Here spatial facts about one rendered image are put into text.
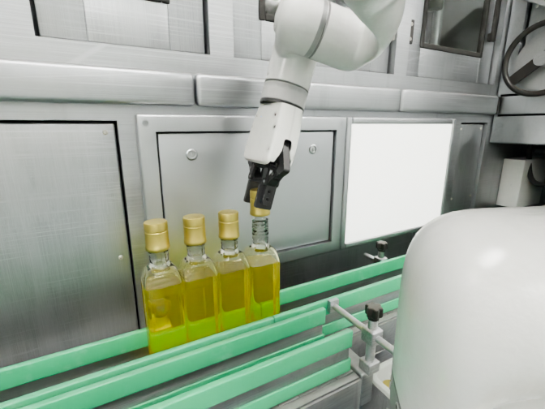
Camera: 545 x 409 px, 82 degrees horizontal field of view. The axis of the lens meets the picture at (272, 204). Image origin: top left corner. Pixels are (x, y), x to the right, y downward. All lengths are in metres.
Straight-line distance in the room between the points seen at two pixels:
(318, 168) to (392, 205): 0.29
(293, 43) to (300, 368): 0.48
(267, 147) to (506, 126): 0.99
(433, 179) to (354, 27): 0.69
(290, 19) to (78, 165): 0.42
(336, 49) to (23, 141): 0.50
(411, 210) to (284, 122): 0.63
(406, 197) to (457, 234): 0.83
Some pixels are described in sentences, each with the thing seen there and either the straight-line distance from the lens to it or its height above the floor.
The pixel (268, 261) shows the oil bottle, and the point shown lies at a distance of 0.56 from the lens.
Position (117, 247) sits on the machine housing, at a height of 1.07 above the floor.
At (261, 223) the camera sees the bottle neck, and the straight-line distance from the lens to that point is 0.54.
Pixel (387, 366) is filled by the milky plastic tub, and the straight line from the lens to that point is 0.74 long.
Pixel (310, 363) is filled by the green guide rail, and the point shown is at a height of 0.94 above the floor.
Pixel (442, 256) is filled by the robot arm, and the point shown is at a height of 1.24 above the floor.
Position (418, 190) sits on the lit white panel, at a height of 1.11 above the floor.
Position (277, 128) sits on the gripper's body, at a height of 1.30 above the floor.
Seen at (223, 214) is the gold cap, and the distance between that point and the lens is 0.52.
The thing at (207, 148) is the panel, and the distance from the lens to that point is 0.63.
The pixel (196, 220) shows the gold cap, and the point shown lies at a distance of 0.50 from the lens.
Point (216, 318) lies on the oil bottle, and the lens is 0.57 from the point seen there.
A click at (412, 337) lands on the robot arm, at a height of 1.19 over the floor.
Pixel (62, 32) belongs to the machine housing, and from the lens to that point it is 0.66.
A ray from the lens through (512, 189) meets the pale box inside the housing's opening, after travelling 1.47.
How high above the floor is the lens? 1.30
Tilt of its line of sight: 14 degrees down
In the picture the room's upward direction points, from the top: straight up
